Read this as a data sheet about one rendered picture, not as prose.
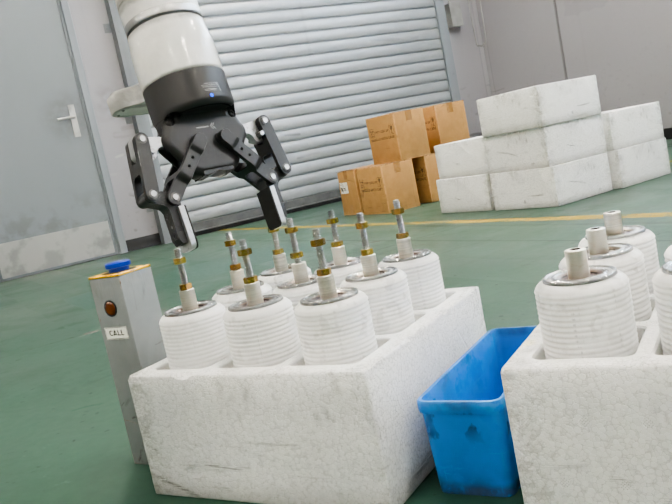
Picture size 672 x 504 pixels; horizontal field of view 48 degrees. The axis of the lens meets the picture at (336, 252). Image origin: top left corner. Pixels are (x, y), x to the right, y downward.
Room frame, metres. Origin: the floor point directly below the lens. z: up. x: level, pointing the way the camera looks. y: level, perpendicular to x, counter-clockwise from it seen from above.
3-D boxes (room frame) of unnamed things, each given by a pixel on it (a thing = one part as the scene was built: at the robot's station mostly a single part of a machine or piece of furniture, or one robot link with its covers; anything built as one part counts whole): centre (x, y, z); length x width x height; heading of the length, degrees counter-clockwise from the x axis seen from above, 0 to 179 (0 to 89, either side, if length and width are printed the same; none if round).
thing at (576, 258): (0.77, -0.24, 0.26); 0.02 x 0.02 x 0.03
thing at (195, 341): (1.06, 0.22, 0.16); 0.10 x 0.10 x 0.18
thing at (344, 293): (0.94, 0.02, 0.25); 0.08 x 0.08 x 0.01
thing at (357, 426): (1.10, 0.06, 0.09); 0.39 x 0.39 x 0.18; 58
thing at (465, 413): (0.96, -0.18, 0.06); 0.30 x 0.11 x 0.12; 149
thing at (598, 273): (0.77, -0.24, 0.25); 0.08 x 0.08 x 0.01
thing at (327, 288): (0.94, 0.02, 0.26); 0.02 x 0.02 x 0.03
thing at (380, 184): (4.77, -0.40, 0.15); 0.30 x 0.24 x 0.30; 28
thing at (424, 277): (1.14, -0.10, 0.16); 0.10 x 0.10 x 0.18
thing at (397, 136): (4.84, -0.54, 0.45); 0.30 x 0.24 x 0.30; 31
